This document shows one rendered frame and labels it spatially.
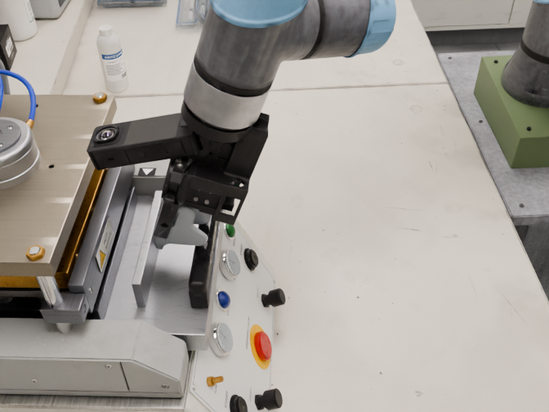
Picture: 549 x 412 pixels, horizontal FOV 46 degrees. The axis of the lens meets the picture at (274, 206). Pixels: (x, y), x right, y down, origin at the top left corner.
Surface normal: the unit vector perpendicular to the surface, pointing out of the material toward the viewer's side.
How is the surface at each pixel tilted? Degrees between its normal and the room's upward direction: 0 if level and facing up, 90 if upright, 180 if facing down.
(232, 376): 65
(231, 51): 85
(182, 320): 0
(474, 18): 90
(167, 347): 41
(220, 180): 20
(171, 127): 11
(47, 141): 0
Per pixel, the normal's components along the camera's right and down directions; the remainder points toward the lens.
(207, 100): -0.48, 0.48
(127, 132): -0.20, -0.72
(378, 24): 0.66, 0.39
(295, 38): 0.57, 0.63
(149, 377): -0.04, 0.69
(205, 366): 0.90, -0.29
